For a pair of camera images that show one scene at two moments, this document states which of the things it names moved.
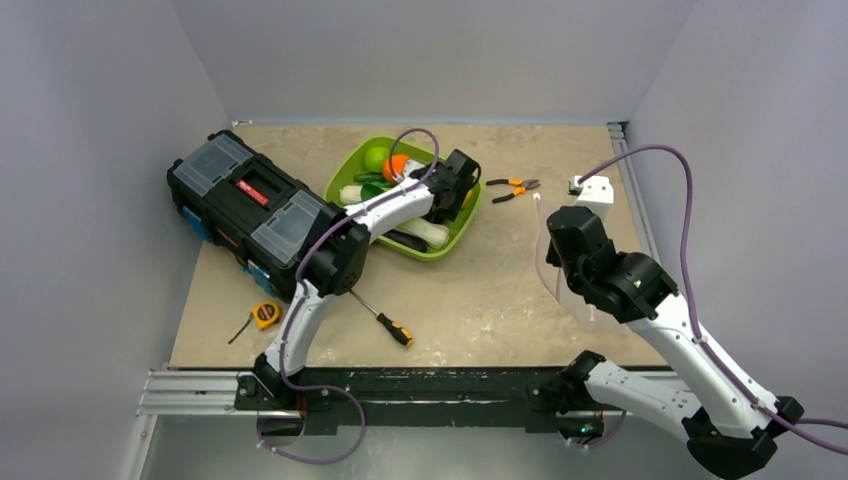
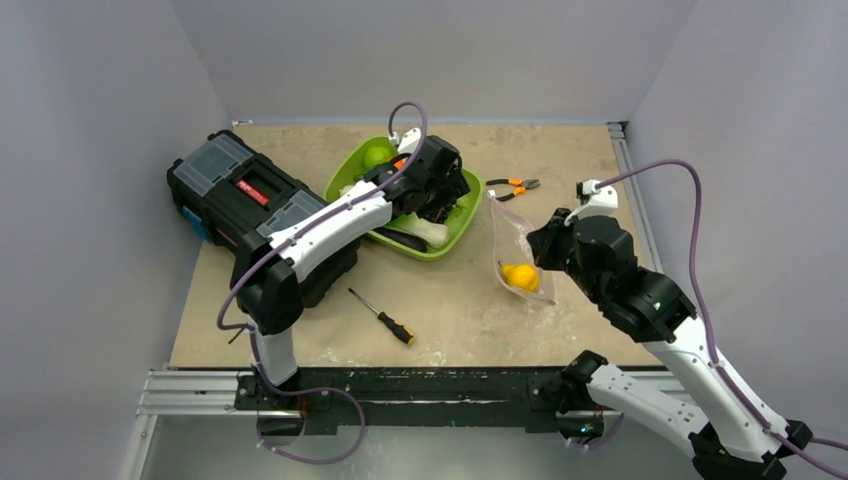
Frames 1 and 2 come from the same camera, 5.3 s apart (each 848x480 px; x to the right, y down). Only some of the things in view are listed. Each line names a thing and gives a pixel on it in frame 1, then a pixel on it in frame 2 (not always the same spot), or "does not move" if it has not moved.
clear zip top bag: (553, 277) → (516, 265)
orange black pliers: (521, 184) does not move
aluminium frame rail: (192, 393) does not move
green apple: (374, 158) does not move
